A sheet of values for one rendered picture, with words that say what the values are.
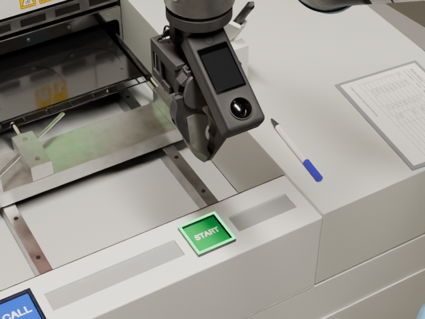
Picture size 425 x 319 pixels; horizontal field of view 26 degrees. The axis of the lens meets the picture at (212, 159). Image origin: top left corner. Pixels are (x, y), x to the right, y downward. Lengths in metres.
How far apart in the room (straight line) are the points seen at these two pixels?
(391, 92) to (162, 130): 0.36
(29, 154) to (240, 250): 0.40
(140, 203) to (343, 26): 0.45
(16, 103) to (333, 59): 0.51
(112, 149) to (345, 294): 0.42
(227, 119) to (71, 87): 0.63
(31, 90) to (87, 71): 0.10
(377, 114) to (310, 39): 0.21
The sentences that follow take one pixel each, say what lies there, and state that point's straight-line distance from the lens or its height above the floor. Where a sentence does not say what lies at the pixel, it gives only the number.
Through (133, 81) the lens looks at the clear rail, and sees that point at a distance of 1.54.
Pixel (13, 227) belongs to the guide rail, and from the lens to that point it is 1.39.
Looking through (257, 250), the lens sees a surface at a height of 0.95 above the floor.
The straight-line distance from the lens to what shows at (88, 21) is 1.64.
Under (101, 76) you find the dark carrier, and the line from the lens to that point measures 1.56.
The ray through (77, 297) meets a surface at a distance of 1.15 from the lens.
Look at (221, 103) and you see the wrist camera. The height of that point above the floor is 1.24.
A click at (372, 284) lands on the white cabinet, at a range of 1.43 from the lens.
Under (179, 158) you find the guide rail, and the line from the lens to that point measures 1.46.
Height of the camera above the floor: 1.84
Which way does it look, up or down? 43 degrees down
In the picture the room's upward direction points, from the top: straight up
